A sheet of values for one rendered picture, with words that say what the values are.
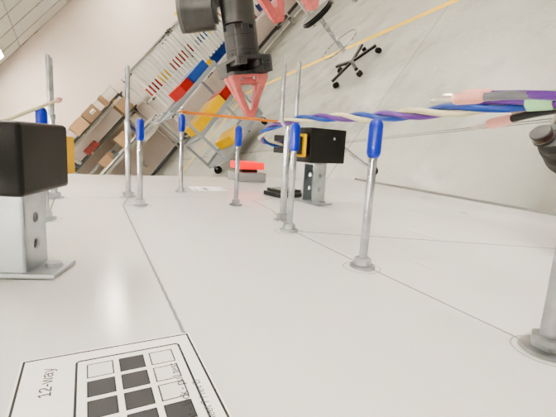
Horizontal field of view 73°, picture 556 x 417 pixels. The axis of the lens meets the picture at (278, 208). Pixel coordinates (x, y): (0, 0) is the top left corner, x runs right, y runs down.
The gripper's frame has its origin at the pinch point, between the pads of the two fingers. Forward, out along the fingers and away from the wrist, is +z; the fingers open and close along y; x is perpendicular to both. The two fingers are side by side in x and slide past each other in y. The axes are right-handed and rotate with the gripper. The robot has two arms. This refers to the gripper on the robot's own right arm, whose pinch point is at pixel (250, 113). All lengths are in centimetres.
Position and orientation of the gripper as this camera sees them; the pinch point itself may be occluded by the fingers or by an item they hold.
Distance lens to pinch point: 69.9
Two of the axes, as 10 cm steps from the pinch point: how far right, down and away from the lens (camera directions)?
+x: 9.0, -2.0, 3.8
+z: 1.1, 9.6, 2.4
